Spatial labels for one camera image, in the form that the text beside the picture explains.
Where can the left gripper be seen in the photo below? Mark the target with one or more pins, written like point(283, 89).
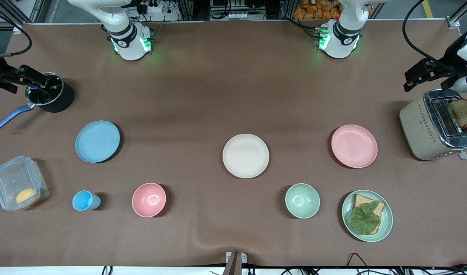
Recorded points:
point(448, 65)

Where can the blue plate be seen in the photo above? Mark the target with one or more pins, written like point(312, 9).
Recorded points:
point(97, 141)

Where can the pink plate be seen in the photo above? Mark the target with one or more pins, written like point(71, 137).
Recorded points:
point(354, 146)

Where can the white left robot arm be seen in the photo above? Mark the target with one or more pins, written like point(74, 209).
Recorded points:
point(342, 38)

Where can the dark toast slice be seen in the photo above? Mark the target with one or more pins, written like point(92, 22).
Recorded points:
point(462, 112)

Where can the beige chrome toaster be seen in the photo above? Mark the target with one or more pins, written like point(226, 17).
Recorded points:
point(418, 130)

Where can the clear plastic container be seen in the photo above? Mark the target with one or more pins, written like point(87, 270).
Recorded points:
point(12, 179)

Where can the yellow food piece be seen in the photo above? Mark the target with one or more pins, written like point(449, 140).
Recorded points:
point(27, 196)

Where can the orange snack bag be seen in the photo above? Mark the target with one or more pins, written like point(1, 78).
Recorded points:
point(317, 9)

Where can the blue cup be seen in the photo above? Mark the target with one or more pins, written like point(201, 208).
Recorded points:
point(84, 201)

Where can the brown bread slice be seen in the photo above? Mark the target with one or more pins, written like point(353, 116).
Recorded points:
point(360, 201)

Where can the white power strip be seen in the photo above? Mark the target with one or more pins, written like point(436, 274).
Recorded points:
point(155, 7)

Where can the green plate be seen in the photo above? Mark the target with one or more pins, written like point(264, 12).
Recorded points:
point(387, 223)

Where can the green lettuce leaf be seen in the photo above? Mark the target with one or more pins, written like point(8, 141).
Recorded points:
point(365, 219)

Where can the pink bowl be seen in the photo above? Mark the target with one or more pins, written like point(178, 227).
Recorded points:
point(149, 200)

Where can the green bowl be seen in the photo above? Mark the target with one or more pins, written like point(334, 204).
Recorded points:
point(302, 201)

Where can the brown table cloth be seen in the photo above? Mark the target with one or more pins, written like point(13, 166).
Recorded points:
point(202, 95)

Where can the grey power strip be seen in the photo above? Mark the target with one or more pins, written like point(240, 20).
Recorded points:
point(238, 15)

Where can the beige plate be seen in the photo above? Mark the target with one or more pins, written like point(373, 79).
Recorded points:
point(246, 156)

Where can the metal camera bracket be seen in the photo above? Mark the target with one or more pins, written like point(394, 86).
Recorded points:
point(234, 263)

